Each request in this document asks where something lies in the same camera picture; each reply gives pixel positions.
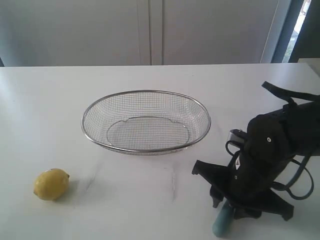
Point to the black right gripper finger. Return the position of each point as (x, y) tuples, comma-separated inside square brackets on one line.
[(264, 202), (218, 176)]

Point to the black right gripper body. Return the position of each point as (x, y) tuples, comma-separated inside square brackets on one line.
[(252, 177)]

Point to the light blue vegetable peeler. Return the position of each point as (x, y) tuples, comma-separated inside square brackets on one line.
[(223, 221)]

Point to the yellow lemon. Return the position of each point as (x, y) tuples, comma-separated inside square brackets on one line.
[(51, 184)]

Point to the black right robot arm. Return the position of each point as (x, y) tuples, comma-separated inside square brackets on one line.
[(271, 156)]

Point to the white cabinet doors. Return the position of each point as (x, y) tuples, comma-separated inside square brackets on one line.
[(139, 32)]

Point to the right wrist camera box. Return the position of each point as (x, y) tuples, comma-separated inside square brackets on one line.
[(238, 136)]

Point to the oval steel wire mesh basket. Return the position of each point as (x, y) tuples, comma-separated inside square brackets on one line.
[(145, 122)]

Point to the window with dark frame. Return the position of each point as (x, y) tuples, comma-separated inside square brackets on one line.
[(303, 43)]

